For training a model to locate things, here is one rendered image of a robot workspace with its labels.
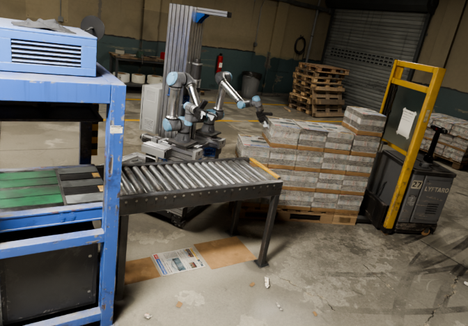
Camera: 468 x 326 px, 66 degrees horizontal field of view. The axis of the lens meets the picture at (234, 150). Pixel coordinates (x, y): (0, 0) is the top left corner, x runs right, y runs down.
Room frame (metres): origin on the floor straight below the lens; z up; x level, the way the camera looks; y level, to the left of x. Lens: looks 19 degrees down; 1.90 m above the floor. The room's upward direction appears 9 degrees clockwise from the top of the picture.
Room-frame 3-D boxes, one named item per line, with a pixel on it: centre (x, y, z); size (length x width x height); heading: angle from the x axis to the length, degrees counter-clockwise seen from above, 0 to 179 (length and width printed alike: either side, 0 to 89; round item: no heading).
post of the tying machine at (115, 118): (1.79, 0.64, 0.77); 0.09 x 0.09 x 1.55; 33
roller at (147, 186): (2.33, 0.60, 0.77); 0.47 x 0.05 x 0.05; 33
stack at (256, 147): (3.70, -0.62, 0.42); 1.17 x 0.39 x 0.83; 101
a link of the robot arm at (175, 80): (3.16, 0.60, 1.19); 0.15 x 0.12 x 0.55; 132
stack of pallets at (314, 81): (10.40, -2.07, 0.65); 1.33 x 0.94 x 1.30; 127
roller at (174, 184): (2.44, 0.44, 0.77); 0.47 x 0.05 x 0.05; 33
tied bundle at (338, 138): (3.79, -1.03, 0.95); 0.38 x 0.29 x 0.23; 10
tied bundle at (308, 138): (3.73, -0.74, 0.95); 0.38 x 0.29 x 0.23; 12
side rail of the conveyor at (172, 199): (2.34, 0.14, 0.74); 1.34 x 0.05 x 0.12; 123
